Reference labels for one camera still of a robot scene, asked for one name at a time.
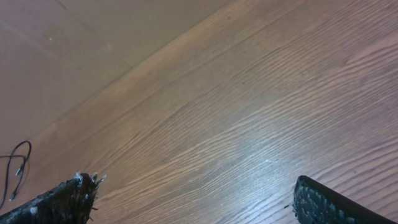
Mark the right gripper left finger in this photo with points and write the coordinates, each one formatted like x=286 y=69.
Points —
x=71 y=202

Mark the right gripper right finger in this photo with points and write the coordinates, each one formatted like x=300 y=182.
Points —
x=315 y=203

